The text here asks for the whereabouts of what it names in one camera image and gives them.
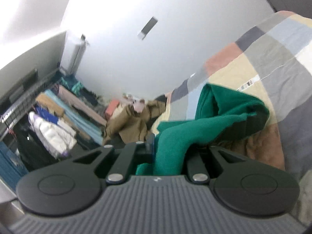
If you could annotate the patchwork bed quilt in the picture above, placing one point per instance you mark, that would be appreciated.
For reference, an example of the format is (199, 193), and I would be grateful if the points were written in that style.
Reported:
(271, 61)

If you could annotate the hanging light blue garment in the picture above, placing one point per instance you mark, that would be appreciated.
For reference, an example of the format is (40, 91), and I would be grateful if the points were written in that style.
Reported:
(90, 129)

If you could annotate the wall switch panel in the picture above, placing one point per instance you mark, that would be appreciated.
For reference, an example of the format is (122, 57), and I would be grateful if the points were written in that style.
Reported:
(147, 28)

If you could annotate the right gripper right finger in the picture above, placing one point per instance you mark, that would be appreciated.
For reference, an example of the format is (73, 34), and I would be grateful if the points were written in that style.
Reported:
(196, 170)

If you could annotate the white puffer jacket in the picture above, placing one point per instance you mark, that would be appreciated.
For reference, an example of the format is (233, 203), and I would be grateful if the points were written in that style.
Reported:
(54, 138)

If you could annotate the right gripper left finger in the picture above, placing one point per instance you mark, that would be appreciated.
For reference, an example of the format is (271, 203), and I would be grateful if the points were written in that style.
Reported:
(128, 158)

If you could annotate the orange box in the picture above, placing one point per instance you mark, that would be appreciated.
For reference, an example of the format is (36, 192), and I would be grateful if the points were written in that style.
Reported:
(111, 108)

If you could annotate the white air conditioner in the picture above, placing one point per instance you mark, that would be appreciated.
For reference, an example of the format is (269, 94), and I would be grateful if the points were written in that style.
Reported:
(77, 55)

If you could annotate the green hoodie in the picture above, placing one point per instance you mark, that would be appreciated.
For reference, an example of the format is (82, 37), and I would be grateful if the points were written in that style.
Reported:
(222, 114)

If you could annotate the brown garment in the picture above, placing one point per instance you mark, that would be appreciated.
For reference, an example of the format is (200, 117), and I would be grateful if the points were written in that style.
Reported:
(131, 121)

